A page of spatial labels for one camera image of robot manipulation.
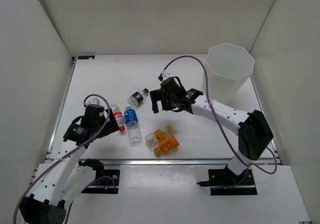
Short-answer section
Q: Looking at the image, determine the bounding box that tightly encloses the red label coke bottle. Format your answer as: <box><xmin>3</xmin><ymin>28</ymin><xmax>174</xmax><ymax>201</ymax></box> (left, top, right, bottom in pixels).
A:
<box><xmin>110</xmin><ymin>103</ymin><xmax>126</xmax><ymax>132</ymax></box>

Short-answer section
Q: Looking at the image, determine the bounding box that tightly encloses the black label clear bottle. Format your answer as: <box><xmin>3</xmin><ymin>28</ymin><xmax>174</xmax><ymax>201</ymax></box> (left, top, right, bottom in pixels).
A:
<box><xmin>127</xmin><ymin>88</ymin><xmax>149</xmax><ymax>106</ymax></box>

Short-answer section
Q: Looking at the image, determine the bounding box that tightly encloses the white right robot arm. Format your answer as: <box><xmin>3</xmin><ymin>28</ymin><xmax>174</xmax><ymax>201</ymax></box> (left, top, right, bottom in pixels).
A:
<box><xmin>150</xmin><ymin>77</ymin><xmax>274</xmax><ymax>184</ymax></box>

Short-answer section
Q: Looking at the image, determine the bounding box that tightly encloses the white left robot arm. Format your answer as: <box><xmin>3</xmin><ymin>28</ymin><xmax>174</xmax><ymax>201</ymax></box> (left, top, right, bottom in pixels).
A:
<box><xmin>18</xmin><ymin>104</ymin><xmax>119</xmax><ymax>224</ymax></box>

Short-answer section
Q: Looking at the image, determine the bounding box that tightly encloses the white octagonal bin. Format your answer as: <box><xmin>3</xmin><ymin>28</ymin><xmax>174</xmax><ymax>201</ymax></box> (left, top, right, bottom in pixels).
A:
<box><xmin>204</xmin><ymin>43</ymin><xmax>255</xmax><ymax>104</ymax></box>

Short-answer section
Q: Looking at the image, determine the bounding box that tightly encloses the blue label water bottle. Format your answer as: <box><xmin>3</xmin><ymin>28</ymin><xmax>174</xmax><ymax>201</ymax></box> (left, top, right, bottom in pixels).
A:
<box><xmin>124</xmin><ymin>104</ymin><xmax>142</xmax><ymax>145</ymax></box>

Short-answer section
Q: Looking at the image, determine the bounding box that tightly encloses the clear bottle yellow cap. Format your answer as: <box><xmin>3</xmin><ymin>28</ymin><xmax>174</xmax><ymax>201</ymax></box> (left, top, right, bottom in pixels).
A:
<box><xmin>144</xmin><ymin>125</ymin><xmax>173</xmax><ymax>148</ymax></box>

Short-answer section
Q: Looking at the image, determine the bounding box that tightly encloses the orange label juice bottle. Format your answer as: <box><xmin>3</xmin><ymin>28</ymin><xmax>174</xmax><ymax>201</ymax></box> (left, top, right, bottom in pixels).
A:
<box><xmin>153</xmin><ymin>135</ymin><xmax>180</xmax><ymax>156</ymax></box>

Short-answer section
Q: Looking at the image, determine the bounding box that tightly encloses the small dark table sticker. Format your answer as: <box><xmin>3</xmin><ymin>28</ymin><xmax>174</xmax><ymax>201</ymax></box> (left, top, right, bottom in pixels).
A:
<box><xmin>77</xmin><ymin>55</ymin><xmax>95</xmax><ymax>60</ymax></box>

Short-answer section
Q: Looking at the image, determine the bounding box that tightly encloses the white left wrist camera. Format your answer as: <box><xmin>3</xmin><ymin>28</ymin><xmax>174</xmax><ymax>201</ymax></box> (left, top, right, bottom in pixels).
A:
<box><xmin>86</xmin><ymin>98</ymin><xmax>100</xmax><ymax>105</ymax></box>

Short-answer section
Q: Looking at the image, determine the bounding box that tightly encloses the aluminium table edge rail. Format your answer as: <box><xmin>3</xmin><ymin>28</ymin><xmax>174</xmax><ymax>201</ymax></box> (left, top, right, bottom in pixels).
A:
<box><xmin>99</xmin><ymin>159</ymin><xmax>230</xmax><ymax>166</ymax></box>

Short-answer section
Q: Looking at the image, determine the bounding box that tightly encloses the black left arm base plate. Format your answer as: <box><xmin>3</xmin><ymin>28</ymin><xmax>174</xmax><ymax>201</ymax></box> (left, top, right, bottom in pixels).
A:
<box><xmin>78</xmin><ymin>159</ymin><xmax>121</xmax><ymax>194</ymax></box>

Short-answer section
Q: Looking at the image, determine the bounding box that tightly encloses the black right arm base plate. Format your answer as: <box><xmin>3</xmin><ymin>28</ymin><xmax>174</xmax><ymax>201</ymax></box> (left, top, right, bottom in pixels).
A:
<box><xmin>197</xmin><ymin>168</ymin><xmax>258</xmax><ymax>196</ymax></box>

